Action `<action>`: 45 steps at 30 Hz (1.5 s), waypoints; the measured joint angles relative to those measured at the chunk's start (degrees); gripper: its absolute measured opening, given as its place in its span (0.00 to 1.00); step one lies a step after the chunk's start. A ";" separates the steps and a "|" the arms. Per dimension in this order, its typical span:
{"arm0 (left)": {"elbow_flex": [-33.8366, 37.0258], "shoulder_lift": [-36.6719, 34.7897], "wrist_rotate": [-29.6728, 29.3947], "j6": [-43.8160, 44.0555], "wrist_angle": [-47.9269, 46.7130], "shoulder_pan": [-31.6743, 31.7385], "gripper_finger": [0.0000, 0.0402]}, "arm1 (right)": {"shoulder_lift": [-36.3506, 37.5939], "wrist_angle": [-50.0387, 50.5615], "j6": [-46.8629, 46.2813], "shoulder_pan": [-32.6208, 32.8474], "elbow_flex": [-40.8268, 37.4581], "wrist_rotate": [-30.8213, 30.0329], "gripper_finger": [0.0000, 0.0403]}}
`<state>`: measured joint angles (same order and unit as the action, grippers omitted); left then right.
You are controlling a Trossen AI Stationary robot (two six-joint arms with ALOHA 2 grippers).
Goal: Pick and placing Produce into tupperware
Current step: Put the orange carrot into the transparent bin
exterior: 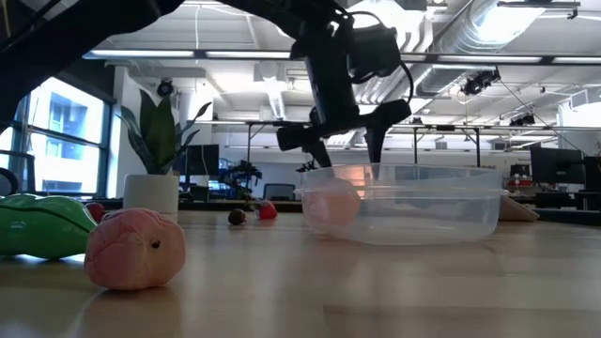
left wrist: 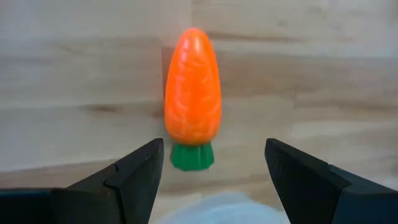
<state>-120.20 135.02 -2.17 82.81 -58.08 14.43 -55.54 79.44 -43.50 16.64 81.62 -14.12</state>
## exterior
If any long linear light fixture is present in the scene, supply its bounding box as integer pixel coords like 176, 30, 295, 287
82, 48, 601, 66

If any beige folded cloth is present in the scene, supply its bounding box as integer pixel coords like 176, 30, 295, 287
498, 194, 541, 223

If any pink wrinkled toy produce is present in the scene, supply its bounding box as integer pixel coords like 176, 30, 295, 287
84, 207, 188, 291

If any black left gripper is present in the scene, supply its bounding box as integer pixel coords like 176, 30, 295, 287
275, 18, 413, 169

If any wide black computer monitor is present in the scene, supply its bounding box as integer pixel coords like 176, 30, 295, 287
530, 146, 585, 185

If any black metal rig frame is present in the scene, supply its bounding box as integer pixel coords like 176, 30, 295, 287
243, 120, 318, 165
411, 124, 483, 169

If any clear plastic tupperware container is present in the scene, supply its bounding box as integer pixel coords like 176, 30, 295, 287
294, 162, 509, 247

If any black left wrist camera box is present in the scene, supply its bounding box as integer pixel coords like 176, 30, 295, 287
347, 23, 404, 85

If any orange toy peach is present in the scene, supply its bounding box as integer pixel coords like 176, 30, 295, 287
302, 177, 362, 227

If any black chair armrest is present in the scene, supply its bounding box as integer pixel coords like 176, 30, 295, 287
0, 149, 38, 197

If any silver ventilation duct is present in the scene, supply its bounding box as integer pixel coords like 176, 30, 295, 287
415, 0, 546, 98

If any snake plant in white pot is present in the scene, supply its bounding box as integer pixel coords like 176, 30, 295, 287
117, 88, 213, 223

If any red toy strawberry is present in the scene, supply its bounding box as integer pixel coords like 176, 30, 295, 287
256, 199, 279, 221

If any green toy pea pod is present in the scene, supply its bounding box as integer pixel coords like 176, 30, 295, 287
0, 193, 99, 261

